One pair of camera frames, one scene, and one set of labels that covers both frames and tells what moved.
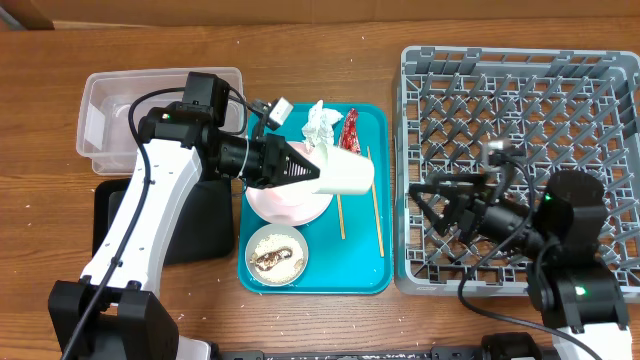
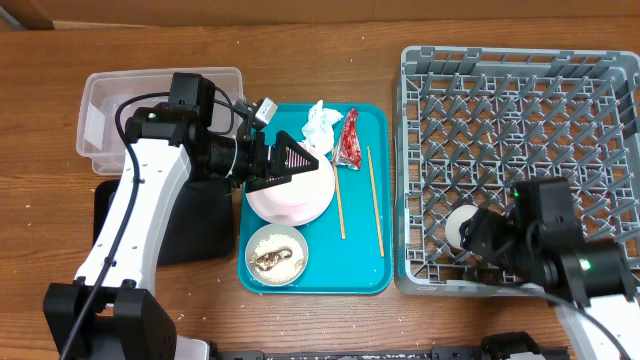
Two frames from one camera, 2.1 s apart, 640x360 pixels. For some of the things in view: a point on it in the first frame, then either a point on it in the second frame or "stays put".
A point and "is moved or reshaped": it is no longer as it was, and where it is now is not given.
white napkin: x=318 y=131 stays put
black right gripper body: x=480 y=202 to x=500 y=245
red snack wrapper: x=350 y=137 stays put
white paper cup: x=343 y=172 is moved or reshaped
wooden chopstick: x=342 y=217 stays put
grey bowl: x=276 y=254 stays put
